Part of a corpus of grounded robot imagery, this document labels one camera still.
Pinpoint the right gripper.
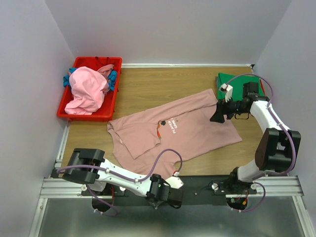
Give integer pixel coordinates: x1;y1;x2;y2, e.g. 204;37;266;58
209;94;247;123

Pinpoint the dusty pink printed t-shirt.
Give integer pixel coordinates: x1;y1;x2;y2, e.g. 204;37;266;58
107;89;242;179

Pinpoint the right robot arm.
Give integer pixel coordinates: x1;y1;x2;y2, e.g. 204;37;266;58
210;82;301;194

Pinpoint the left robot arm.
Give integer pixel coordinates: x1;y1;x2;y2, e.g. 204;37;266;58
57;149;184;210

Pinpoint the grey folded t-shirt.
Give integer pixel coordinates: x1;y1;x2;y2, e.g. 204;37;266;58
215;76;221;91

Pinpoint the green folded t-shirt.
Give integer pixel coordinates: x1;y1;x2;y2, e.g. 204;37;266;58
217;73;265;101

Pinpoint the red plastic bin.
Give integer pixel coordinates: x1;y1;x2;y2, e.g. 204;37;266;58
57;56;122;122

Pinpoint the blue t-shirt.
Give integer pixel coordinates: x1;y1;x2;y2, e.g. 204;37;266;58
63;67;118;91

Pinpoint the coral pink t-shirt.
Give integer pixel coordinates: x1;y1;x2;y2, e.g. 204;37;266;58
97;64;114;79

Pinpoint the light pink t-shirt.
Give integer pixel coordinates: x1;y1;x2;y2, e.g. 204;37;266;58
65;66;109;115

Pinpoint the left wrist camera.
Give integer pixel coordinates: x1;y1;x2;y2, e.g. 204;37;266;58
165;171;184;189

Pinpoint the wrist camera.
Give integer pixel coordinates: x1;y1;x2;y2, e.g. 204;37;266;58
165;171;184;189
219;83;233;102

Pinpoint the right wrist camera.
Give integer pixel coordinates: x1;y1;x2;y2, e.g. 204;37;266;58
219;83;233;102

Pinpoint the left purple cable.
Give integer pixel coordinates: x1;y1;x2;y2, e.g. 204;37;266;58
56;148;183;217

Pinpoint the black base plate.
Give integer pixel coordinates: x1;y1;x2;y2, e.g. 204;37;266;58
92;175;257;210

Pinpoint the aluminium frame rail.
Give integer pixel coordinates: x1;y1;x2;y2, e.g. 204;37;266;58
29;118;316;237

